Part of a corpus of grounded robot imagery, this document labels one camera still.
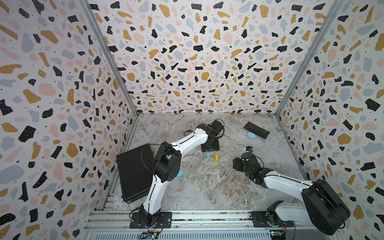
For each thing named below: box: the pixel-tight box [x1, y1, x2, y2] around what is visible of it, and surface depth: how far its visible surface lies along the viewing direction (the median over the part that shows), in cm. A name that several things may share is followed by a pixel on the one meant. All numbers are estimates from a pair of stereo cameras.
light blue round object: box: [247, 132, 256, 139], surface depth 111 cm
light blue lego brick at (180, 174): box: [177, 169, 184, 178], surface depth 91 cm
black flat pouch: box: [243, 121, 271, 140], surface depth 113 cm
